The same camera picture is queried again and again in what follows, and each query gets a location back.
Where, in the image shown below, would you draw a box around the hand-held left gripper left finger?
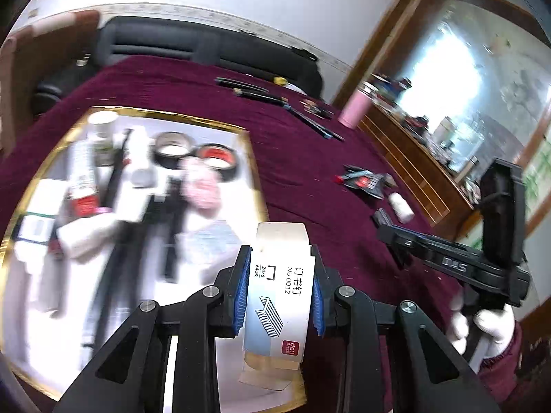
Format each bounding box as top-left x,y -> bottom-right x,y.
52,244 -> 253,413

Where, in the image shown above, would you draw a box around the white tube red print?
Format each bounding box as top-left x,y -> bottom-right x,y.
69,142 -> 102,218

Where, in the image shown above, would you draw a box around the white staple box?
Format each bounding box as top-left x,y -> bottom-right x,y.
239,221 -> 313,392

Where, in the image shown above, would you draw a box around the black tape roll red core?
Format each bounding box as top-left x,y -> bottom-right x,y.
196,143 -> 237,181

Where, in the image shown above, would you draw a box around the white tray gold edge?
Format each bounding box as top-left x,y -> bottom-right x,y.
0,105 -> 308,409

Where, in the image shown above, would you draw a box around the white electric kettle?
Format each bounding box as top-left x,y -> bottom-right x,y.
433,117 -> 457,147

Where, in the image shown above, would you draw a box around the slim black marker pink ends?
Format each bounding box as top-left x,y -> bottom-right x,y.
99,130 -> 132,213

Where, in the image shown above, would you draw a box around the white cardboard box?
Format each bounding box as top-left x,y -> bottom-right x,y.
15,178 -> 65,246

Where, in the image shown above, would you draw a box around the black leather sofa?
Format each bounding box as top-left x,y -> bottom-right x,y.
32,15 -> 323,113

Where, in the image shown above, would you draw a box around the white pill bottle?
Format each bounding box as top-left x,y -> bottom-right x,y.
88,111 -> 121,168

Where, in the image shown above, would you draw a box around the black ballpoint pen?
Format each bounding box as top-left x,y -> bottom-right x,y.
310,120 -> 345,142

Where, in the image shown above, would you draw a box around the black key case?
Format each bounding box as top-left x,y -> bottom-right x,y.
301,99 -> 333,119

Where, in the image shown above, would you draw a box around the small white bottle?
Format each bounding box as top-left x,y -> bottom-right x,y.
388,193 -> 415,224

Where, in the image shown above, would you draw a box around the black printed packet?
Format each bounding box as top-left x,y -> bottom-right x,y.
336,163 -> 397,201

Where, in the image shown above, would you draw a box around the black marker teal end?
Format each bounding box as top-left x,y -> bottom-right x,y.
286,105 -> 334,140

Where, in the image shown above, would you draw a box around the brown chair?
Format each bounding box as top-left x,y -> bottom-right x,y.
0,9 -> 102,156

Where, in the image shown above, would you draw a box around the bamboo wall mural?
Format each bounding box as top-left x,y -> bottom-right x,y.
521,138 -> 551,224

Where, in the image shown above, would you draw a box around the black pen gold tip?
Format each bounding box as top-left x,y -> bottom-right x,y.
232,87 -> 288,106
215,76 -> 270,94

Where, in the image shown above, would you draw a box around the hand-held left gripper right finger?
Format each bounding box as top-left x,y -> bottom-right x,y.
310,244 -> 503,413

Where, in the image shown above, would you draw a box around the person's right hand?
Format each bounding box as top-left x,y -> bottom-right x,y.
448,288 -> 517,360

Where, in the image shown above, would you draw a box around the wooden cabinet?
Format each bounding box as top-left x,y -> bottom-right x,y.
331,0 -> 483,226

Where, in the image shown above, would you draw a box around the pink plush toy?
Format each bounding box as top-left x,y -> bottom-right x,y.
181,159 -> 222,220

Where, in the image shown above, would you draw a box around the black tape roll brown core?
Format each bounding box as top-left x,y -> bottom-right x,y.
153,133 -> 194,168

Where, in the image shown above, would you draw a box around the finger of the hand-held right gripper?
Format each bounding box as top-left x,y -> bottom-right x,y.
378,224 -> 431,267

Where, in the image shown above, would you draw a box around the black marker white ends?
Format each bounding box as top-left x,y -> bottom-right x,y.
82,219 -> 147,349

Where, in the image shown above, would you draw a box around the black marker pen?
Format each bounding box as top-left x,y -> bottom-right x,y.
164,176 -> 186,282

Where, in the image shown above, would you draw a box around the pink tumbler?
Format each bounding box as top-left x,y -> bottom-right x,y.
338,88 -> 371,129

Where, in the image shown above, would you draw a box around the person's right forearm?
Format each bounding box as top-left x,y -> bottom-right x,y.
474,322 -> 523,405

